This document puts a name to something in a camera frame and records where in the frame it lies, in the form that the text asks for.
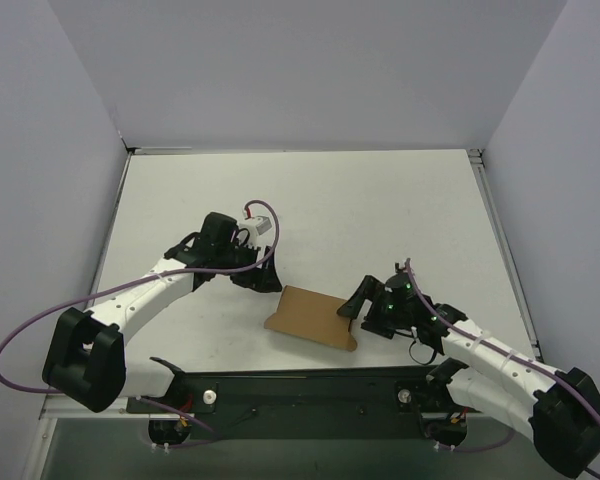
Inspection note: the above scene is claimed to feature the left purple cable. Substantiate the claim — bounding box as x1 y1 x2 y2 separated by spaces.
0 199 281 394

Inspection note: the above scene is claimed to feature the aluminium table frame rail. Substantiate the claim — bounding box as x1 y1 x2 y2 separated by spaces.
467 148 581 419

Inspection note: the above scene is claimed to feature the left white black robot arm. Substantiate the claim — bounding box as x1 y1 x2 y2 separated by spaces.
42 212 282 412

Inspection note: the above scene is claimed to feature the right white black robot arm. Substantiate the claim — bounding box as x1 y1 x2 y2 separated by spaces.
337 269 600 479

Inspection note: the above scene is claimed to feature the brown cardboard paper box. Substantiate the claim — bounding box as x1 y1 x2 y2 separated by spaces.
264 286 358 352

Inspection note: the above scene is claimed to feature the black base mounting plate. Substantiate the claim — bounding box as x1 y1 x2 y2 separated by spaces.
127 366 470 445

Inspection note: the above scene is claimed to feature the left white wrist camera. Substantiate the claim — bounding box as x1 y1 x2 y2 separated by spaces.
238 215 272 243

